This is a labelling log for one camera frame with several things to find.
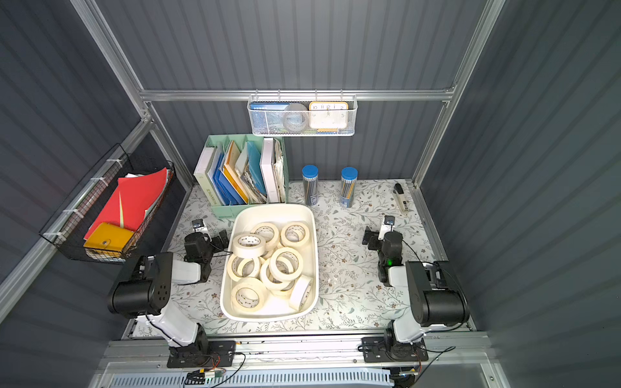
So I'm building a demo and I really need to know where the cream masking tape roll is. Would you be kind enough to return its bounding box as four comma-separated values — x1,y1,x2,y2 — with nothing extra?
281,221,311,248
226,255,263,282
260,259,295,293
231,277,270,313
289,275,313,311
231,233,267,259
269,247,304,282
251,222,281,251

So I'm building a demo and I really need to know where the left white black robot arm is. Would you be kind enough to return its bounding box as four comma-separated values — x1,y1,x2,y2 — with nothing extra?
108,228,230,368

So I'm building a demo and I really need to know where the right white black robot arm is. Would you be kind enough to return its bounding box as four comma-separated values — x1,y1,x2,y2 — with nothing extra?
362,227,470,352

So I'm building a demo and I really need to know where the white plastic storage box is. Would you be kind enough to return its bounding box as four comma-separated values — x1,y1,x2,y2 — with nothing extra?
220,204,319,322

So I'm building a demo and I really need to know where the blue box in basket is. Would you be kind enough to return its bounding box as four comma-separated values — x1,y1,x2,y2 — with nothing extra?
248,102,289,135

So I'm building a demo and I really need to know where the grey tape roll in basket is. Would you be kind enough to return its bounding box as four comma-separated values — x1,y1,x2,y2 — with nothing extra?
282,103,308,134

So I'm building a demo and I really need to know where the black white stapler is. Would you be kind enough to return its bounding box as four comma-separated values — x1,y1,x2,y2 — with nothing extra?
393,183,409,214

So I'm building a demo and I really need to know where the white workspace book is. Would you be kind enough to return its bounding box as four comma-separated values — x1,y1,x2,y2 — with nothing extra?
193,147,222,206

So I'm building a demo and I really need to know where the red paper folder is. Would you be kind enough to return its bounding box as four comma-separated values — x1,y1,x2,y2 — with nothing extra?
84,168,171,240

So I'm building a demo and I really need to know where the right blue-capped pencil tube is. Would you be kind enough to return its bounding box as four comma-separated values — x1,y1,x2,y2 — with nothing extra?
340,167,358,208

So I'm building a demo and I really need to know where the blue-capped pencil tube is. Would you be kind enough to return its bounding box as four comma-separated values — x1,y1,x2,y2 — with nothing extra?
340,167,358,208
302,165,319,206

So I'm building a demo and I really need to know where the mint green file organizer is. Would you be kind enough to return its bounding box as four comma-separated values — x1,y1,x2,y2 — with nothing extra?
203,134,289,219

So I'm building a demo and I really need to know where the yellow wallet notebook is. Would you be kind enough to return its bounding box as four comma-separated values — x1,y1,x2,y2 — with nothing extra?
84,222,134,252

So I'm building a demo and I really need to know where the left blue-capped pencil tube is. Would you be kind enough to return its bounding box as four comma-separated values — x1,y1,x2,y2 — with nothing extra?
302,165,319,206

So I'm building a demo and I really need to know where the white binder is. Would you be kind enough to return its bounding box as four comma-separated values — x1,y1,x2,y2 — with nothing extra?
260,137,281,203

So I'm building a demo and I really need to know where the yellow white alarm clock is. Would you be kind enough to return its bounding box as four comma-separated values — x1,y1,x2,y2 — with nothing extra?
308,101,349,131

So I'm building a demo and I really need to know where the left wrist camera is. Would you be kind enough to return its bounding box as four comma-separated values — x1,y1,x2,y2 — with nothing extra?
192,218,209,234

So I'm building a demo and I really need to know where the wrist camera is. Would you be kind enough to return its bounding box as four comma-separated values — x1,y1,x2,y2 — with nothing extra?
192,218,209,234
378,215,396,240

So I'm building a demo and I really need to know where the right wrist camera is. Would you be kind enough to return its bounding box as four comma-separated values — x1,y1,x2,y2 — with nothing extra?
378,215,396,240

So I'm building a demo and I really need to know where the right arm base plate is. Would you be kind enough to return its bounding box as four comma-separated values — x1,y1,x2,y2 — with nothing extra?
357,336,429,363

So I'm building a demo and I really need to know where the black wire side basket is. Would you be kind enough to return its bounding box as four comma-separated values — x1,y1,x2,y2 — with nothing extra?
40,145,176,263

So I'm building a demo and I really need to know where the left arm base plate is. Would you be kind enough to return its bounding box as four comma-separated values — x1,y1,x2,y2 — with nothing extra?
167,340,237,369

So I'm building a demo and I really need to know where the white wire hanging basket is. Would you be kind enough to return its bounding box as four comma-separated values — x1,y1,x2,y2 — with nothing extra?
246,94,359,137

